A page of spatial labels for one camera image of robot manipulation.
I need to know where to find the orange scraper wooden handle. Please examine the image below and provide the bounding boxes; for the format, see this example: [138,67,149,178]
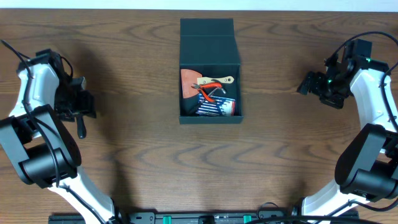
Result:
[180,69,234,98]

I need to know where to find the black handled screwdriver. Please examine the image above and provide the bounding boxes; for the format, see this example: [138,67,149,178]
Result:
[76,115,86,139]

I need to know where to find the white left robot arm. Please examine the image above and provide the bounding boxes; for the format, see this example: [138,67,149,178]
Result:
[1,49,129,223]

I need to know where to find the red handled pliers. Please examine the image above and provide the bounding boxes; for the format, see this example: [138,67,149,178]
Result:
[192,83,222,103]

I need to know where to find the clear screwdriver set case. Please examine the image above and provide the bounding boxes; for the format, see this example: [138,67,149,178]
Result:
[195,94,236,116]

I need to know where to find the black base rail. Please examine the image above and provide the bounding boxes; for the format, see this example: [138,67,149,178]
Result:
[48,205,360,224]

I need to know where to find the black gift box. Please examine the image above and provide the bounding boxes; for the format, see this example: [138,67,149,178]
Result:
[179,19,243,124]

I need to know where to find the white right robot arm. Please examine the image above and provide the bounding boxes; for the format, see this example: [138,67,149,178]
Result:
[292,56,397,217]

